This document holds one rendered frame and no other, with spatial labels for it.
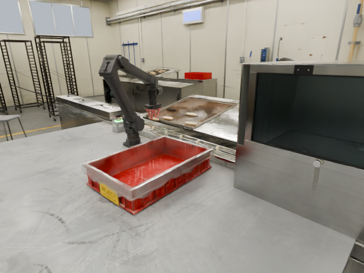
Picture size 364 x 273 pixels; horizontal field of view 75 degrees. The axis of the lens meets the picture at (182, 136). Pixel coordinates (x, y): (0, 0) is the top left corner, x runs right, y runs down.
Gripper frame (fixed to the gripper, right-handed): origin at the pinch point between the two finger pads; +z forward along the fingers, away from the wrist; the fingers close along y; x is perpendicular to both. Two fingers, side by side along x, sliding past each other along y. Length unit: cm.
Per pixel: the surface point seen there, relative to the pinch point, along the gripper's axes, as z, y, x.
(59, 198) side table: 10, 76, 37
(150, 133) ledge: 7.2, 9.6, 8.4
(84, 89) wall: 67, -245, -699
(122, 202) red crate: 8, 62, 60
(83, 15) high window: -166, -277, -699
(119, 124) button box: 5.8, 14.8, -20.4
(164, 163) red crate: 11, 28, 43
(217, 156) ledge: 7, 10, 62
